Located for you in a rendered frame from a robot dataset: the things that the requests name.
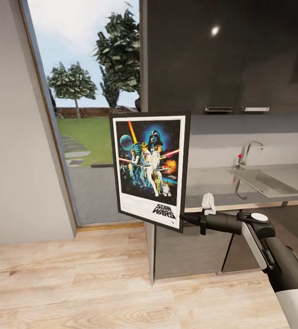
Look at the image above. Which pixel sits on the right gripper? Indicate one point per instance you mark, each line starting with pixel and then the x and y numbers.
pixel 216 221

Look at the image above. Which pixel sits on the dishwasher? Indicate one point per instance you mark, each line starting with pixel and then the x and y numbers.
pixel 189 253

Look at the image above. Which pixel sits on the poster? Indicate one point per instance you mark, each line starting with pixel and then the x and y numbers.
pixel 150 156

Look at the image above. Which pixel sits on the drop in sink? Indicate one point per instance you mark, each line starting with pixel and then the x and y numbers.
pixel 270 182

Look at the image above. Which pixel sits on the fixed window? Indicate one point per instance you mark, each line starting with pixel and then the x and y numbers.
pixel 87 56

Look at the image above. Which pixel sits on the cabinet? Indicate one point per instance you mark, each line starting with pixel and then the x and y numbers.
pixel 221 57

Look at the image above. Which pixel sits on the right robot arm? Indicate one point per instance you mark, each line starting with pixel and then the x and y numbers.
pixel 278 261

